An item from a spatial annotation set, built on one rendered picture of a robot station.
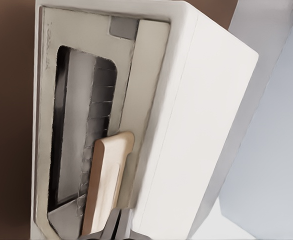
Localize white oven body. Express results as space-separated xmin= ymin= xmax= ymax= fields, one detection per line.
xmin=28 ymin=0 xmax=260 ymax=240

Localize pale wooden oven door handle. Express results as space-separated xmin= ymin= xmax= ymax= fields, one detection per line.
xmin=82 ymin=131 xmax=136 ymax=237

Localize beige oven door with window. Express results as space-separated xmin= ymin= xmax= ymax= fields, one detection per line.
xmin=34 ymin=5 xmax=141 ymax=239

